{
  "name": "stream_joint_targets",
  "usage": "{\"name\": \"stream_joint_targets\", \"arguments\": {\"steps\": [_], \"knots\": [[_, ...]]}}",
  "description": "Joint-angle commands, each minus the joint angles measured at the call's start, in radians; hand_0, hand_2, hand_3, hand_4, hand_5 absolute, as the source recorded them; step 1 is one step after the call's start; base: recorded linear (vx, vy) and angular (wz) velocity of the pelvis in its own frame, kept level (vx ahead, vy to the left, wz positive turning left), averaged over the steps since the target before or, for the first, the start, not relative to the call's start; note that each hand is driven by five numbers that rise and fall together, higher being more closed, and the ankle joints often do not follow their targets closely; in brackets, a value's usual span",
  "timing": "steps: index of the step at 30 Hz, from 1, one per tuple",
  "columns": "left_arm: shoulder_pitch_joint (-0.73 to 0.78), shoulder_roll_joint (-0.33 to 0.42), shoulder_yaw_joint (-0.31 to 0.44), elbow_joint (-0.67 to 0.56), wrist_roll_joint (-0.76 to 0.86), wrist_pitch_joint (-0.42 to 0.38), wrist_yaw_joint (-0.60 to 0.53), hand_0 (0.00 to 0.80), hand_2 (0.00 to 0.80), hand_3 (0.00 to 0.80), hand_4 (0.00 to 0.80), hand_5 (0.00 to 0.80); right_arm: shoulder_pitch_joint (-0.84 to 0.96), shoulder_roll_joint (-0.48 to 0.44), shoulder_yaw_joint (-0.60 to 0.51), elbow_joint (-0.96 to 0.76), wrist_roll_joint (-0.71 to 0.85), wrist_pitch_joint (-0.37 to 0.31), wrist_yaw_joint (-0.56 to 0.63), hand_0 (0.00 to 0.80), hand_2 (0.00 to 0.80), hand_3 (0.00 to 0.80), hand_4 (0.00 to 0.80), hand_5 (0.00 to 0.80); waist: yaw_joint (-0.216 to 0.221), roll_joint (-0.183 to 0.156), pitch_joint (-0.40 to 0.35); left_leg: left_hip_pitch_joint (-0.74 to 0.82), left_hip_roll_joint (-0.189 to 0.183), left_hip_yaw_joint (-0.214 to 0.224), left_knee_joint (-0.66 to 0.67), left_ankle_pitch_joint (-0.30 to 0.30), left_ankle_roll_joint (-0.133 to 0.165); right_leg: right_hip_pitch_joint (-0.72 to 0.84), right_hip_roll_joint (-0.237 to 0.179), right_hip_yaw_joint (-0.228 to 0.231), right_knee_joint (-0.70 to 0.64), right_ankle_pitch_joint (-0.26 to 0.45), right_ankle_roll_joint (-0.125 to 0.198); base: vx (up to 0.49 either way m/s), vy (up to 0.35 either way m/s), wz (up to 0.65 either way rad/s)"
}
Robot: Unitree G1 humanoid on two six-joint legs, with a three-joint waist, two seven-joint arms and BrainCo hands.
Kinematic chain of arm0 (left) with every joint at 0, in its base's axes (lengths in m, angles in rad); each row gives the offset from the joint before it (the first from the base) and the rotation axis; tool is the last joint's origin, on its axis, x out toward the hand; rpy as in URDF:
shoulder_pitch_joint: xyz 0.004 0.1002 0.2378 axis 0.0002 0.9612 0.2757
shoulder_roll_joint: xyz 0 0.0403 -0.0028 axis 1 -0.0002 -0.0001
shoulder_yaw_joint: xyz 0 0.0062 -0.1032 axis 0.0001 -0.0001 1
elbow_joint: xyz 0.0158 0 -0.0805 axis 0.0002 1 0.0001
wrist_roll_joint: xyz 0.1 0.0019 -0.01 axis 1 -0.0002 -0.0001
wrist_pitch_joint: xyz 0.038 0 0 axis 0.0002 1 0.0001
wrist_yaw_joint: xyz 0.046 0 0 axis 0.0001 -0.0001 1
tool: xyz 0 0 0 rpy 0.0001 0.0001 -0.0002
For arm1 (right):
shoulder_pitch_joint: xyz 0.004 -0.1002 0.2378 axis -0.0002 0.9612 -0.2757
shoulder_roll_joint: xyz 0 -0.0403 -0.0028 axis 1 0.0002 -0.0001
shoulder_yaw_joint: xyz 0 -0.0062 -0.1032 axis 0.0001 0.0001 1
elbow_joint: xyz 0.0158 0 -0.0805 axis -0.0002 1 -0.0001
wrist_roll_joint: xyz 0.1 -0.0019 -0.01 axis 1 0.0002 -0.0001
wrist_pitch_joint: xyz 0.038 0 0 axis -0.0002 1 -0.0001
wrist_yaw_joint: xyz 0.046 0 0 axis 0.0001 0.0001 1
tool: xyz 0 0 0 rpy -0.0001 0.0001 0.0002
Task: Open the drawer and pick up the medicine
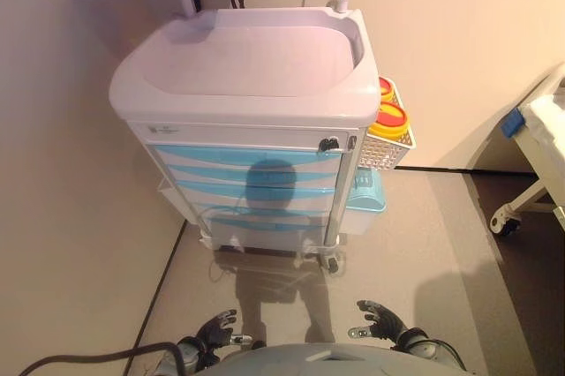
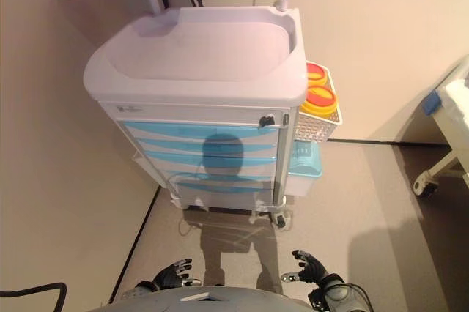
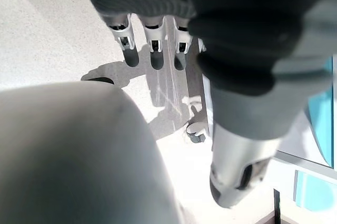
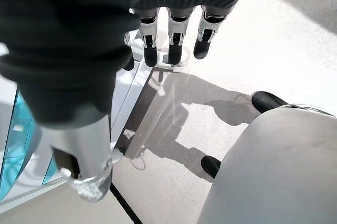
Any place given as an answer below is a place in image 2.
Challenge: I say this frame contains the white medical cart blue drawers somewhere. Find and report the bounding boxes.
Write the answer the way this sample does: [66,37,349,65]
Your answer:
[82,7,309,229]

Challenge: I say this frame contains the yellow sharps container red lid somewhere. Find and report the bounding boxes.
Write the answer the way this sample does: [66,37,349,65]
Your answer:
[300,85,338,115]
[306,62,330,86]

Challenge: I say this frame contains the blue bed corner pad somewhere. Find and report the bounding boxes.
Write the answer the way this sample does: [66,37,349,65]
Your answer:
[421,90,443,115]

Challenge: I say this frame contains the white hospital bed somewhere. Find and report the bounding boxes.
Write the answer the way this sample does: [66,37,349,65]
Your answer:
[413,54,469,198]

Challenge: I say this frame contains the thick black cable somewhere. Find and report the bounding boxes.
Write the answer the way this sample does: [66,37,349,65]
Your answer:
[0,282,69,312]

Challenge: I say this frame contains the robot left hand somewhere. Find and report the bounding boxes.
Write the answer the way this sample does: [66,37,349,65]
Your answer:
[153,257,202,291]

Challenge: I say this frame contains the white mesh basket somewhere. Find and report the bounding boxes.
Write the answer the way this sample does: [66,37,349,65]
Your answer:
[295,68,344,144]

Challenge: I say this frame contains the grey robot torso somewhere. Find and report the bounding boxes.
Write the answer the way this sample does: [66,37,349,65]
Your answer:
[87,286,312,312]

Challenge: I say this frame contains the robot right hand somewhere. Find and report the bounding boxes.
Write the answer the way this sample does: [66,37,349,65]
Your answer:
[281,250,329,286]

